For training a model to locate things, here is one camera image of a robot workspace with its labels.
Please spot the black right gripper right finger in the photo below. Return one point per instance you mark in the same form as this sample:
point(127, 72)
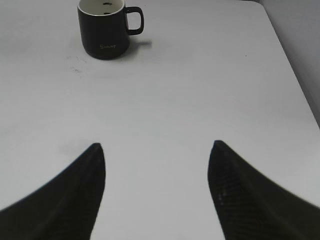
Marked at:
point(250, 206)

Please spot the black ceramic mug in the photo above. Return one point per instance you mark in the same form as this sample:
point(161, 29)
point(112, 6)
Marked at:
point(104, 27)

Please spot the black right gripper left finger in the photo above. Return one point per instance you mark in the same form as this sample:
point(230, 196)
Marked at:
point(65, 208)

